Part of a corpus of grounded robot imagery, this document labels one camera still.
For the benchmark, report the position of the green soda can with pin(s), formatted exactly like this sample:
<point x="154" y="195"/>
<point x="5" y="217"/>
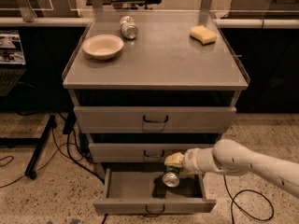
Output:
<point x="171" y="176"/>

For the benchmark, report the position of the top grey drawer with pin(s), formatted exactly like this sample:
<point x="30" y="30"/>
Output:
<point x="156" y="119"/>

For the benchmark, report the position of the silver red soda can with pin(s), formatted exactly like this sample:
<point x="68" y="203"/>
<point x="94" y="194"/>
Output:
<point x="128" y="27"/>

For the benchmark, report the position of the middle grey drawer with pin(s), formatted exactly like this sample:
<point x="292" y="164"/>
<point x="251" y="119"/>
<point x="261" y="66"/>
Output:
<point x="123" y="152"/>

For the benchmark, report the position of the grey drawer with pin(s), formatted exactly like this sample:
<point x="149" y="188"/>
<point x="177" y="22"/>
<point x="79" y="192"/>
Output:
<point x="140" y="190"/>
<point x="156" y="119"/>
<point x="123" y="152"/>

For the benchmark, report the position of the black keyboard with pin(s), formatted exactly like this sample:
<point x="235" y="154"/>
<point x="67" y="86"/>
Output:
<point x="9" y="78"/>

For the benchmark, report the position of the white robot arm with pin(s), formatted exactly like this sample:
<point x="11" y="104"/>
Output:
<point x="228" y="157"/>

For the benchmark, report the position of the monitor screen at left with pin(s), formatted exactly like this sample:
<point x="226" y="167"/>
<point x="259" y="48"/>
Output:
<point x="11" y="51"/>

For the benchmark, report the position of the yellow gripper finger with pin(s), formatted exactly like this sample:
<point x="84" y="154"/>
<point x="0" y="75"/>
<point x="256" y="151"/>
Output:
<point x="175" y="159"/>

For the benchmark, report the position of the grey drawer cabinet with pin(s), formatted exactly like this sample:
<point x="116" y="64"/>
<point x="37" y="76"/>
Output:
<point x="164" y="66"/>

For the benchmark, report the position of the black stand leg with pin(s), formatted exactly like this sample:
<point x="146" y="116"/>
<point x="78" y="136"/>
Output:
<point x="30" y="170"/>

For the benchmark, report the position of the white bowl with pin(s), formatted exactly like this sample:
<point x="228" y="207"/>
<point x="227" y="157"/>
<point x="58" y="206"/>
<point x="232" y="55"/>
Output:
<point x="102" y="47"/>

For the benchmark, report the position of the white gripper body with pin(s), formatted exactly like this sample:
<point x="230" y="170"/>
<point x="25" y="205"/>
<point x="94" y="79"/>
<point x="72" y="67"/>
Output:
<point x="189" y="160"/>

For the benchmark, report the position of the yellow sponge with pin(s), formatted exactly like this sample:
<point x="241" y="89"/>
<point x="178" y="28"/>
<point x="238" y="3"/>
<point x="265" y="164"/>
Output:
<point x="204" y="35"/>

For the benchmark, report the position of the bottom grey drawer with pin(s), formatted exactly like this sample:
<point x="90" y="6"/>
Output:
<point x="140" y="190"/>

